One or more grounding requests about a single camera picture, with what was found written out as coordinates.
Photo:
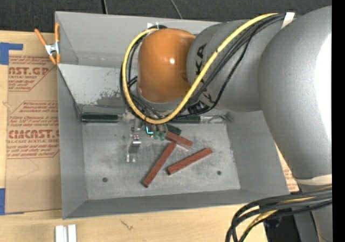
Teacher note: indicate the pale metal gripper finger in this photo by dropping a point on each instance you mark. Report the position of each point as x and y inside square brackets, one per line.
[135, 136]
[134, 148]

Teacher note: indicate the dark green flat block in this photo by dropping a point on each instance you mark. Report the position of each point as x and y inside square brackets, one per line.
[174, 129]
[190, 119]
[99, 118]

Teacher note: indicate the grey metal bin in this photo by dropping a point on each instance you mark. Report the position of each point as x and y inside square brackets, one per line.
[113, 165]

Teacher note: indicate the red-brown flat block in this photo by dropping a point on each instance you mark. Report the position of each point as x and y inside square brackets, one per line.
[159, 164]
[189, 160]
[179, 139]

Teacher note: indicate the brown cardboard board, red print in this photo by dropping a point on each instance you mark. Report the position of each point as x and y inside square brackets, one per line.
[32, 117]

